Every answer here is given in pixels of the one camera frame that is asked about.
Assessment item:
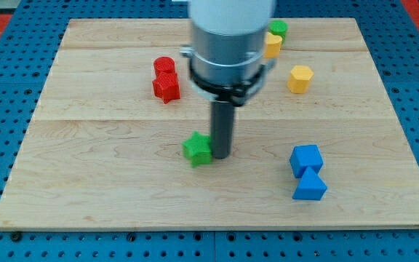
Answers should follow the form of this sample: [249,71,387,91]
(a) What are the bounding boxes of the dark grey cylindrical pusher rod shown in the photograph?
[210,101,235,159]

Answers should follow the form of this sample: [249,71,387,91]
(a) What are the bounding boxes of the green star block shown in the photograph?
[182,131,212,167]

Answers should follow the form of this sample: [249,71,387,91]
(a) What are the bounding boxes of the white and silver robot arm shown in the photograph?
[180,0,276,159]

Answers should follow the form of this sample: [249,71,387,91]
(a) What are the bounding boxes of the red star block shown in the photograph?
[152,73,180,104]

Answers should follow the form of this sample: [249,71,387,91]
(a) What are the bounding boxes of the red cylinder block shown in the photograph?
[153,56,175,77]

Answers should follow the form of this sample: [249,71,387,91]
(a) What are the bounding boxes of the yellow heart block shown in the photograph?
[263,32,283,59]

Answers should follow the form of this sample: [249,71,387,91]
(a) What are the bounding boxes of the yellow hexagon block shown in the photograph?
[287,65,314,94]

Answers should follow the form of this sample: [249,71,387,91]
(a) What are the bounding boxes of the blue cube block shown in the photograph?
[289,144,324,178]

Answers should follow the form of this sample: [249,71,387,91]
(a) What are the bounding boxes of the green cylinder block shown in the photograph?
[268,20,289,43]

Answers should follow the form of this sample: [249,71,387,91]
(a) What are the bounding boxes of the light wooden board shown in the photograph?
[0,18,419,231]

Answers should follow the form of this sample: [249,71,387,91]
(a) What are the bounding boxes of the blue triangular prism block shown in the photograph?
[292,167,327,201]

